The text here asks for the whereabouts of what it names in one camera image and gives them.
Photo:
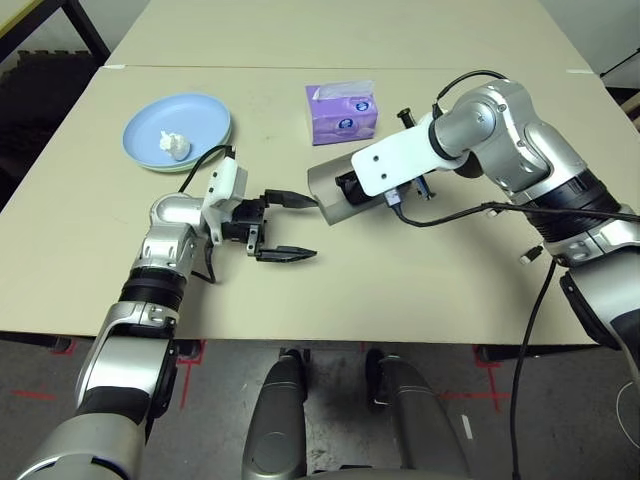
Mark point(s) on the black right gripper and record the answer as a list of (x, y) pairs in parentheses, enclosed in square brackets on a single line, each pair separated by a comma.
[(406, 117)]

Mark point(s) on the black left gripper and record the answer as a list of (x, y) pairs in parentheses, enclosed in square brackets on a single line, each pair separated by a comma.
[(245, 220)]

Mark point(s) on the grey glasses case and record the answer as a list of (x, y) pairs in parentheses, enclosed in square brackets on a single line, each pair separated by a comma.
[(327, 180)]

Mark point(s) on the white tissue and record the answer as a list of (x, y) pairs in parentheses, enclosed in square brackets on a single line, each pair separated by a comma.
[(175, 146)]

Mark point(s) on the blue plastic plate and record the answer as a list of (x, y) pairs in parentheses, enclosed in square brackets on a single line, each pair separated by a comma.
[(185, 120)]

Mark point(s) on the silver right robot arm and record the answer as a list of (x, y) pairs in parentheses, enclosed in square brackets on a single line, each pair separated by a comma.
[(500, 120)]

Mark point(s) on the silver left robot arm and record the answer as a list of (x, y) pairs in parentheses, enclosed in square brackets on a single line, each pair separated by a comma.
[(165, 215)]

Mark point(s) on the purple tissue box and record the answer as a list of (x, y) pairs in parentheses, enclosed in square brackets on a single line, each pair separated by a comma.
[(340, 125)]

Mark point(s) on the grey left robot leg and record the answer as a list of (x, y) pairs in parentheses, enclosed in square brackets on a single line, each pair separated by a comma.
[(275, 425)]

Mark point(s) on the grey robot leg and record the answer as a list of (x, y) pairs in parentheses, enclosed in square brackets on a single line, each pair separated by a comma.
[(275, 425), (415, 415)]

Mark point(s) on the grey right robot leg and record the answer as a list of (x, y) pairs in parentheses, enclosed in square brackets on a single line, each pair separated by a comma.
[(415, 415)]

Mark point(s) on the grey robot pelvis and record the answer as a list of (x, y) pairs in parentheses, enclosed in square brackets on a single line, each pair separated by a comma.
[(350, 474)]

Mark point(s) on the black foam floor mats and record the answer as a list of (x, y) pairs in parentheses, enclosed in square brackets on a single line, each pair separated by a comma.
[(40, 100)]

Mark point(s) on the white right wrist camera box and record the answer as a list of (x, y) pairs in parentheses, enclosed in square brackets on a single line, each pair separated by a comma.
[(395, 155)]

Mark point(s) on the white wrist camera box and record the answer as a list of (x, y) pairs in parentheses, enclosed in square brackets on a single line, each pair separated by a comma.
[(395, 155), (227, 180)]

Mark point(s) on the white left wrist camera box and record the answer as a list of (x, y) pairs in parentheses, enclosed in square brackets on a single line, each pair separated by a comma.
[(227, 180)]

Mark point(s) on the wooden furniture frame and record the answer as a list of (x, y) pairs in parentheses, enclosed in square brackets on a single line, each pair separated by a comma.
[(634, 107)]

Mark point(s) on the black frame wooden table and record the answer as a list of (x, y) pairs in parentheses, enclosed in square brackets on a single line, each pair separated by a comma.
[(87, 27)]

